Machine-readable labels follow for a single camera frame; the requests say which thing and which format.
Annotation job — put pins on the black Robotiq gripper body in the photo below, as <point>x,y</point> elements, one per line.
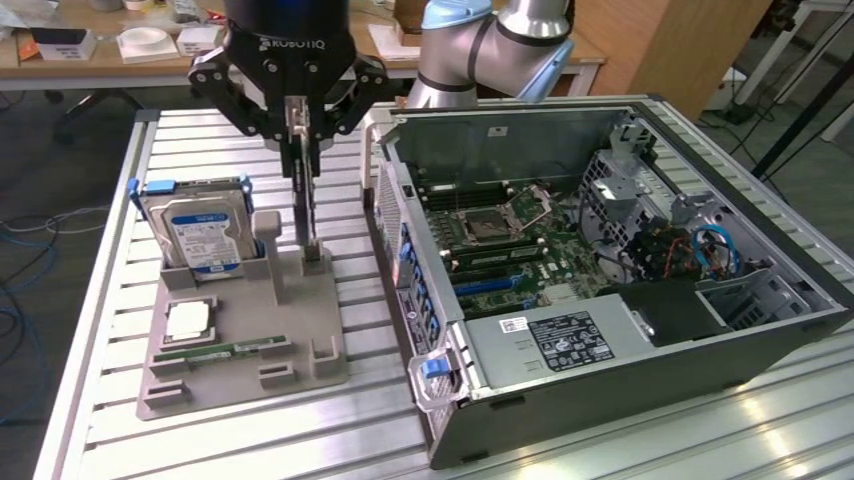
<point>294,30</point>

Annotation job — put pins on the green graphics card black fan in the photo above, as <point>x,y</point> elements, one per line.
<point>304,200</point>

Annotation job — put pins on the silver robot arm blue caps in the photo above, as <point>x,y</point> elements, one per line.
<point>454,50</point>

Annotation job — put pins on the white paper stack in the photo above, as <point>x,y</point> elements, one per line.
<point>390,45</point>

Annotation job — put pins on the plain white box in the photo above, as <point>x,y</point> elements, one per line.
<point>201,42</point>

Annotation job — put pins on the white box round hollow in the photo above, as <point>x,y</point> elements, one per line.
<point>147,47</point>

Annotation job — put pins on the cardboard box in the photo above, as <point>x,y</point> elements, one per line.
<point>408,15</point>

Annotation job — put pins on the wooden desk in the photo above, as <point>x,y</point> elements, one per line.
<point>101,67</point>

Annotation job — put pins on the black office chair base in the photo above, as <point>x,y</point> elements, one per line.
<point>87,105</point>

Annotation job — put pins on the white tape roll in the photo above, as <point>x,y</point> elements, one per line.
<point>137,4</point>

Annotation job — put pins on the grey cup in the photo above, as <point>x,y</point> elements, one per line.
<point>107,4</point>

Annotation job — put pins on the white box black top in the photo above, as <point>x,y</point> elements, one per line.
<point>63,50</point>

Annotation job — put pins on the hard disk in blue caddy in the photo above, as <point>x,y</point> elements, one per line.
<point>201,235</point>

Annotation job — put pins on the orange packet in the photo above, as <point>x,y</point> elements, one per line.
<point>27,50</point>

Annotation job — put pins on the CPU socket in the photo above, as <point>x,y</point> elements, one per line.
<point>488,225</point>

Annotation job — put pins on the metal CPU socket cover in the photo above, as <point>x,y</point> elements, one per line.
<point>530,200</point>

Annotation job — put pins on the installed RAM stick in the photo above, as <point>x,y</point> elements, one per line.
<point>501,256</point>

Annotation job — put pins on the metal disk bay cage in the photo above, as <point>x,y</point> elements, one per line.
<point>621,190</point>

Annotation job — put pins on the blue expansion slot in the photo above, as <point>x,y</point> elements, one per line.
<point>490,284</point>

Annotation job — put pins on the silver CPU chip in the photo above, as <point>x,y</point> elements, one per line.
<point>188,320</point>

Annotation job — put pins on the green motherboard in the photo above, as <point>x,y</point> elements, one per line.
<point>568,260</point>

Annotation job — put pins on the grey parts rack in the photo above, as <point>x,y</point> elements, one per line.
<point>301,325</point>

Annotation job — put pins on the green RAM stick on rack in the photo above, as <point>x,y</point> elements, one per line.
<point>221,350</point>

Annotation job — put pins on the white floor device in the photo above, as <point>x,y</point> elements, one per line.
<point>724,90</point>

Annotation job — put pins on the blue case latch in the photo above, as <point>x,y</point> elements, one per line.
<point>436,370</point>

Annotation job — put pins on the grey power supply unit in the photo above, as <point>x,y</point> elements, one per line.
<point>508,360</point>

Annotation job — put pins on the black open PC case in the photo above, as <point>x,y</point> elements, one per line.
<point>601,410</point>

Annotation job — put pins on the white table frame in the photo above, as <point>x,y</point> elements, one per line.
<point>801,30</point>

